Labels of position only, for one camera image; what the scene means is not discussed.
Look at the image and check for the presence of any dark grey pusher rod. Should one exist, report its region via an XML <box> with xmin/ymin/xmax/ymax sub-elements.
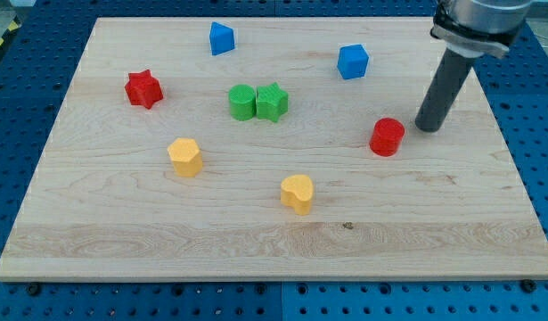
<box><xmin>415</xmin><ymin>49</ymin><xmax>475</xmax><ymax>133</ymax></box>

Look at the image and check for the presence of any yellow heart block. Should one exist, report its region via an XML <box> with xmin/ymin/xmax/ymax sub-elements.
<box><xmin>280</xmin><ymin>174</ymin><xmax>315</xmax><ymax>216</ymax></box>

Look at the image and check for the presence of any blue pentagon block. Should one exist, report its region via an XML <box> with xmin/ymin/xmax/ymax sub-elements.
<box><xmin>209</xmin><ymin>21</ymin><xmax>235</xmax><ymax>55</ymax></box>

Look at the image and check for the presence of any light wooden board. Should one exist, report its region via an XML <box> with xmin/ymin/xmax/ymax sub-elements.
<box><xmin>0</xmin><ymin>17</ymin><xmax>548</xmax><ymax>283</ymax></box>

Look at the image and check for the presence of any green cylinder block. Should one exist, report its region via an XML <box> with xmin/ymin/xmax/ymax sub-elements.
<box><xmin>228</xmin><ymin>84</ymin><xmax>256</xmax><ymax>121</ymax></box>

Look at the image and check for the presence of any red star block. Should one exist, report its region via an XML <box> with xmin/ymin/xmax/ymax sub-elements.
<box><xmin>125</xmin><ymin>70</ymin><xmax>164</xmax><ymax>110</ymax></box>

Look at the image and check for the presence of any red cylinder block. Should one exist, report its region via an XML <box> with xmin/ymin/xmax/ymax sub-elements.
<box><xmin>369</xmin><ymin>118</ymin><xmax>405</xmax><ymax>157</ymax></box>

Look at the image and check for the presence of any yellow hexagon block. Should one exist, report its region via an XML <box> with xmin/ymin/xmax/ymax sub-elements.
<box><xmin>168</xmin><ymin>138</ymin><xmax>203</xmax><ymax>177</ymax></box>

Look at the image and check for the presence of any green star block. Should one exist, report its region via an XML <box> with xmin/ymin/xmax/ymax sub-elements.
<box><xmin>256</xmin><ymin>83</ymin><xmax>289</xmax><ymax>123</ymax></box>

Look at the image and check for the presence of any blue cube block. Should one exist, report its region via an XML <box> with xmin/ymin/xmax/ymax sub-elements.
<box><xmin>337</xmin><ymin>44</ymin><xmax>370</xmax><ymax>79</ymax></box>

